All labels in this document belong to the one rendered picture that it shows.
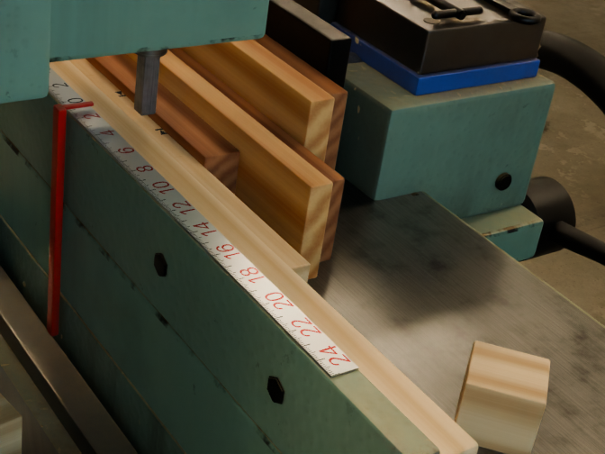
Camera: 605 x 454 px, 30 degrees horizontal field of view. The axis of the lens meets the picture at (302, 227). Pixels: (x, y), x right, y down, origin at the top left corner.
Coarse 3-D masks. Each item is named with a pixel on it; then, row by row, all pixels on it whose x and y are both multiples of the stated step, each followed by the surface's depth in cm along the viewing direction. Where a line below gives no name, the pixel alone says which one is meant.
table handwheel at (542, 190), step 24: (552, 48) 80; (576, 48) 79; (552, 72) 81; (576, 72) 78; (600, 72) 77; (600, 96) 77; (528, 192) 84; (552, 192) 85; (552, 216) 84; (552, 240) 84; (576, 240) 82
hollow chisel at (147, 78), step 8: (144, 64) 59; (152, 64) 60; (144, 72) 60; (152, 72) 60; (136, 80) 61; (144, 80) 60; (152, 80) 60; (136, 88) 61; (144, 88) 60; (152, 88) 60; (136, 96) 61; (144, 96) 60; (152, 96) 61; (136, 104) 61; (144, 104) 61; (152, 104) 61; (144, 112) 61; (152, 112) 61
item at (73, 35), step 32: (64, 0) 51; (96, 0) 52; (128, 0) 53; (160, 0) 54; (192, 0) 55; (224, 0) 56; (256, 0) 58; (64, 32) 52; (96, 32) 53; (128, 32) 54; (160, 32) 55; (192, 32) 56; (224, 32) 57; (256, 32) 59
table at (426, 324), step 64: (0, 192) 70; (64, 256) 63; (384, 256) 61; (448, 256) 62; (512, 256) 74; (128, 320) 57; (384, 320) 56; (448, 320) 57; (512, 320) 58; (576, 320) 59; (192, 384) 52; (448, 384) 52; (576, 384) 54; (192, 448) 54; (256, 448) 48; (576, 448) 50
